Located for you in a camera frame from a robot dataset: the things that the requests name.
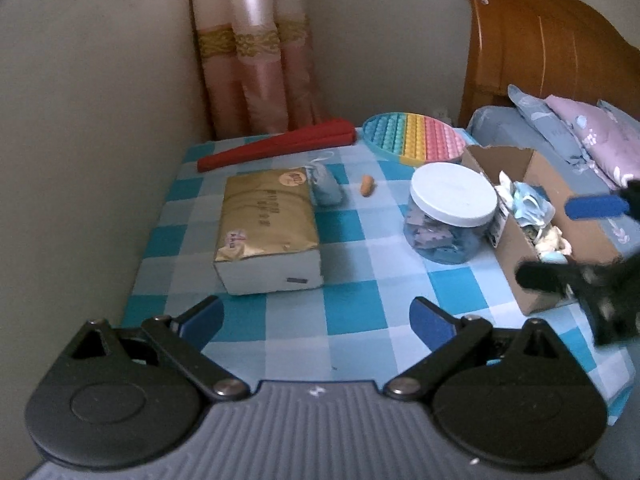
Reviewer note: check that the pink satin curtain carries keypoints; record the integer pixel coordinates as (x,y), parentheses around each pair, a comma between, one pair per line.
(258,66)

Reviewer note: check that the rainbow pop-it mat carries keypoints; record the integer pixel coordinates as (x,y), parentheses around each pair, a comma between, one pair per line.
(412,139)

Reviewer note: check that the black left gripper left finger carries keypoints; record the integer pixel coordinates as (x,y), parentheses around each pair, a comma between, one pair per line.
(120,397)

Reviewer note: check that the gold tissue pack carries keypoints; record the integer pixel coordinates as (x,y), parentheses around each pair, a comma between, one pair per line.
(268,239)

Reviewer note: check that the small orange peanut toy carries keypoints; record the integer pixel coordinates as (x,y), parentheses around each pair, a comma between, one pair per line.
(367,185)

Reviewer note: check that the beige knotted cloth toy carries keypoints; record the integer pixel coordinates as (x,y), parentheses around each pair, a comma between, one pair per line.
(551,246)

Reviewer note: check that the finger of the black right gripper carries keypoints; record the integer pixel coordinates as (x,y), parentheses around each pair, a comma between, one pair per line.
(555,277)
(624,202)

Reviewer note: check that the blue round doll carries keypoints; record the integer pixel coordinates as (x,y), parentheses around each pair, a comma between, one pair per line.
(530,206)

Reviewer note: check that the brown cardboard box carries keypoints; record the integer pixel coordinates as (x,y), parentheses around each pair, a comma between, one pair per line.
(589,241)

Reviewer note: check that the blue bed sheet mattress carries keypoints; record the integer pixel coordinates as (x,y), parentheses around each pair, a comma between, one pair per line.
(498,125)

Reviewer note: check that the red folded fan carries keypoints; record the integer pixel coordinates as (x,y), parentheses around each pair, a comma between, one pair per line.
(332,134)

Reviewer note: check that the blue floral pillow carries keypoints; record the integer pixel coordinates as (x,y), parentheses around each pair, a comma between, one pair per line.
(544,120)

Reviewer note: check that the pink floral pillow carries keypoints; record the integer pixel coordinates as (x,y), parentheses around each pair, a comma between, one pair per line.
(613,145)

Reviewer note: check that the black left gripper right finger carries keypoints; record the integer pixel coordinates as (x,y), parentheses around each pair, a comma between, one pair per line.
(514,396)

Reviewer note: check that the wooden headboard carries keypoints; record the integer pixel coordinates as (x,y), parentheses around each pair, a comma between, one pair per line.
(561,47)

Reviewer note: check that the clear jar white lid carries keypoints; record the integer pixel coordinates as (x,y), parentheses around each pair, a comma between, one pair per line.
(449,210)

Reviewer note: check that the blue checkered tablecloth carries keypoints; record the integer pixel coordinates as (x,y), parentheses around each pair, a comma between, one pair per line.
(356,325)

